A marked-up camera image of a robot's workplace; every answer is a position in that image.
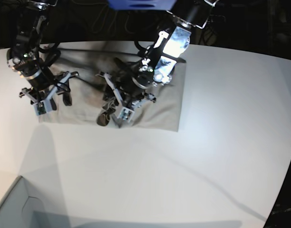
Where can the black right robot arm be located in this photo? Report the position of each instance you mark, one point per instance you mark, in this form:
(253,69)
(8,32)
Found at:
(33,63)

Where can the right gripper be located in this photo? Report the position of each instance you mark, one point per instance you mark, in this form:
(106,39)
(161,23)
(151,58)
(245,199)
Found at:
(46,88)

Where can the blue plastic bin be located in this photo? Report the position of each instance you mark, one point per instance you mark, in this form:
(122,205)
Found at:
(141,4)

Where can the beige t-shirt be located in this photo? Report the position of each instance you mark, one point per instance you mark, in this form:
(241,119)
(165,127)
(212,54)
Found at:
(87,92)

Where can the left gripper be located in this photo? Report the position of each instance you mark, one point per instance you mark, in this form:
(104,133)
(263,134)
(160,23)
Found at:
(127,90)

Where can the grey cardboard box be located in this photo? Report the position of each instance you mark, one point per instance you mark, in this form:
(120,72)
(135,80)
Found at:
(20,210)

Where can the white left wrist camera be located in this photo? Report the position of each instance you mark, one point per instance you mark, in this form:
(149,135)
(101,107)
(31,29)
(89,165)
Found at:
(124,113)

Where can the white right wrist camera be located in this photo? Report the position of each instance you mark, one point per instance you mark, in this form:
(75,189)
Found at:
(42,107)

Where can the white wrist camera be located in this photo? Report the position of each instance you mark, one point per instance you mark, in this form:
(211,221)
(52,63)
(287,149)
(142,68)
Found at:
(42,107)
(124,113)

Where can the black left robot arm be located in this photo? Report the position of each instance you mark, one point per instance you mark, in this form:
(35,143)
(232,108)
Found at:
(173,40)

